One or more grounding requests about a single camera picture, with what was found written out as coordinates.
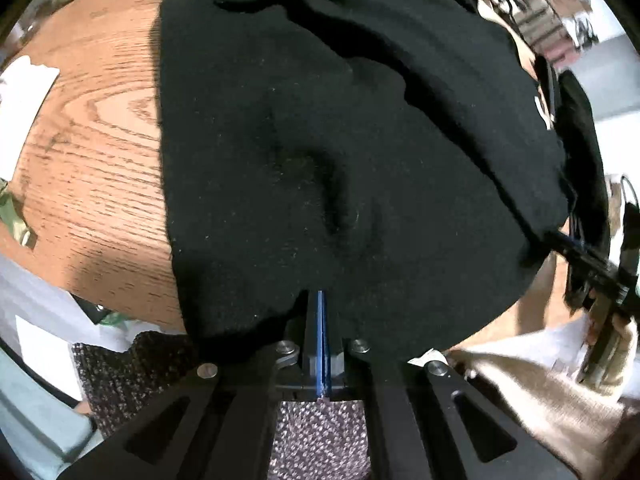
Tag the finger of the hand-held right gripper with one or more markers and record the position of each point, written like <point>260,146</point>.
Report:
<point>575,250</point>

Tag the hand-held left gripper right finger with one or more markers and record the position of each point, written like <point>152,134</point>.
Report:
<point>331,345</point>

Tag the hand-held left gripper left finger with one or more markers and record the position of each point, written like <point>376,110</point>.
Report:
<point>310,340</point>

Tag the black sweater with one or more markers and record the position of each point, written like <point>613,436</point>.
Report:
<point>325,135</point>

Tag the person's right hand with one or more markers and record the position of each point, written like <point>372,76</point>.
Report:
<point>627,334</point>

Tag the white cloth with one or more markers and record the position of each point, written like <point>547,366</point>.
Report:
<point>555,345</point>

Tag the beige cloth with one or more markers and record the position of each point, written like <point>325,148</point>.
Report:
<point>545,405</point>

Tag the black cloth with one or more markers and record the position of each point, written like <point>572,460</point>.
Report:
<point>580,150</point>

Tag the dark knit cloth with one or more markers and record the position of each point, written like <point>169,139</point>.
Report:
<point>125,375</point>

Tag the black cluttered rack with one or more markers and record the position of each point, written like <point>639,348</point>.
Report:
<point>550,5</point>

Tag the light green cloth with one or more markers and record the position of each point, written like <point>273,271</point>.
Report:
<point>35,410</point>

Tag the camouflage object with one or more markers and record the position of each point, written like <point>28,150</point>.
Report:
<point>15,215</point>

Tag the white paper sheet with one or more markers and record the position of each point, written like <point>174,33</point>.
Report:
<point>22,90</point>

